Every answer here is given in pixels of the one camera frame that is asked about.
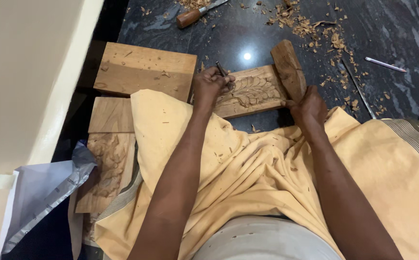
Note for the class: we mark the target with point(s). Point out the person's right hand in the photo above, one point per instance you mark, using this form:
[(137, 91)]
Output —
[(309, 108)]

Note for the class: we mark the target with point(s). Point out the white pencil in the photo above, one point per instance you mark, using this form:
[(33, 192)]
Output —
[(384, 64)]

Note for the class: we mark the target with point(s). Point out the yellow cloth wrap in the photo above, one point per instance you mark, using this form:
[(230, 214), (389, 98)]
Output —
[(267, 169)]

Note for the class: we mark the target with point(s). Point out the white undershirt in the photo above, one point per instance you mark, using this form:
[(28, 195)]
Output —
[(263, 240)]

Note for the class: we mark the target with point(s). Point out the carved leaf wooden panel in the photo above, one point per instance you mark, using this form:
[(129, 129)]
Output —
[(251, 92)]

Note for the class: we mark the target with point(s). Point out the scattered wood shavings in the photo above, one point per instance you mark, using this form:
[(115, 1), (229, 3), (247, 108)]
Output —
[(314, 32)]

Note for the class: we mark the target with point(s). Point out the long thin metal rod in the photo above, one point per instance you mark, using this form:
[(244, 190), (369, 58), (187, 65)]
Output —
[(359, 90)]

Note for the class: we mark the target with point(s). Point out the thin metal carving chisel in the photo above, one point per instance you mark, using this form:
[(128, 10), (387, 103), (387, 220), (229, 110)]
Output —
[(222, 72)]

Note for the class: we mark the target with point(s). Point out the grey plastic mailer bag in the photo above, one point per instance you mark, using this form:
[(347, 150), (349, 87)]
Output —
[(50, 198)]

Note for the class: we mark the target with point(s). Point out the person's left fingers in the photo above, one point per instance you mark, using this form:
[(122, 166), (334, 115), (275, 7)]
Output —
[(224, 81)]

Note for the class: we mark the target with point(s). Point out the large plain wooden plank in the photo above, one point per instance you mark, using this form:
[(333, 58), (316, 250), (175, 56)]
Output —
[(146, 70)]

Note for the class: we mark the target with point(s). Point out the wooden mallet block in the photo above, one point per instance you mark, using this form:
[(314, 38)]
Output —
[(288, 68)]

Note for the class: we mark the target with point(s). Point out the carved floral wooden panel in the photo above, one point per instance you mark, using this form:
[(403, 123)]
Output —
[(106, 173)]

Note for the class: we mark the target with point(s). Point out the person's left hand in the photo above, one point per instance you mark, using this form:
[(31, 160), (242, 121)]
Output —
[(209, 85)]

